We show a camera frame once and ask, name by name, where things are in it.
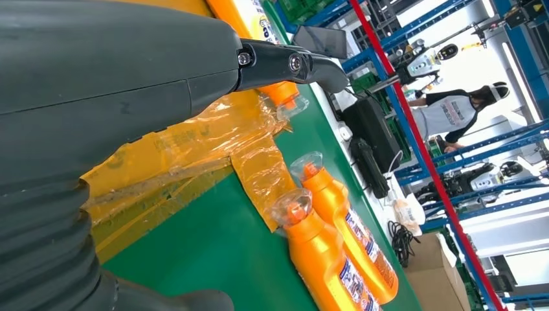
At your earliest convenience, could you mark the orange detergent bottle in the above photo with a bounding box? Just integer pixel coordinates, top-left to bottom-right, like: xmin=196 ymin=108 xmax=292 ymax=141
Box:
xmin=270 ymin=188 xmax=383 ymax=311
xmin=205 ymin=0 xmax=311 ymax=122
xmin=289 ymin=151 xmax=399 ymax=306

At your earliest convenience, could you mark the yellow taped cardboard mat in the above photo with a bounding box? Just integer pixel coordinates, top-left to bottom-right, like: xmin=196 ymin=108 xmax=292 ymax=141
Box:
xmin=81 ymin=0 xmax=298 ymax=265

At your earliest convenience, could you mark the dark tablet on stand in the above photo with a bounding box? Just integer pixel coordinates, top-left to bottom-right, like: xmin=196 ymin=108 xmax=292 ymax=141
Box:
xmin=291 ymin=25 xmax=349 ymax=61

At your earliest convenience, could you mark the black carry bag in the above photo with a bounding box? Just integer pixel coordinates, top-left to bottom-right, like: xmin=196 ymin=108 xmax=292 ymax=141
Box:
xmin=341 ymin=96 xmax=404 ymax=175

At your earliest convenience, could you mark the black remote controller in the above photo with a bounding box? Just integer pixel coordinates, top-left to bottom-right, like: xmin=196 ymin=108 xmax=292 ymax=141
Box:
xmin=349 ymin=137 xmax=391 ymax=199

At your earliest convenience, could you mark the white upright robot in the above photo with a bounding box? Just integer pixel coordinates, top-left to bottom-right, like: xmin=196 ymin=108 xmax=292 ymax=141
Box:
xmin=368 ymin=38 xmax=460 ymax=93

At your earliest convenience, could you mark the clear plastic bag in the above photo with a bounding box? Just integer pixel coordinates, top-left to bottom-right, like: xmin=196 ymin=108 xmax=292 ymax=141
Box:
xmin=392 ymin=197 xmax=423 ymax=237

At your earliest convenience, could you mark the person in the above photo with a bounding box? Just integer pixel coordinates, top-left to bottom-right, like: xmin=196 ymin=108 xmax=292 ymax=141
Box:
xmin=407 ymin=81 xmax=511 ymax=153

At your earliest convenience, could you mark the black white robot on shelf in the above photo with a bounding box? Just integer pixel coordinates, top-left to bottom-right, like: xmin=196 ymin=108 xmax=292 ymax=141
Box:
xmin=414 ymin=161 xmax=526 ymax=205

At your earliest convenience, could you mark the brown cardboard box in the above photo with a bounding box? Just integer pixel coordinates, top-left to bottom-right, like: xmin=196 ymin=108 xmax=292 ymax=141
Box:
xmin=403 ymin=231 xmax=473 ymax=311

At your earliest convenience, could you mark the blue metal rack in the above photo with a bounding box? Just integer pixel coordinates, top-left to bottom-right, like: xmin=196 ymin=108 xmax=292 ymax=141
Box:
xmin=274 ymin=0 xmax=549 ymax=311

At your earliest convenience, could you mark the red metal post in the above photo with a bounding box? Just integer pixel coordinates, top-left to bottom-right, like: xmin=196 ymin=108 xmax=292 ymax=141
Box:
xmin=349 ymin=0 xmax=508 ymax=311

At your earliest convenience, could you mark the black cable bundle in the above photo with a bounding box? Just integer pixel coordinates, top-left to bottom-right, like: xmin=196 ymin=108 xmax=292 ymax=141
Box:
xmin=387 ymin=220 xmax=421 ymax=268

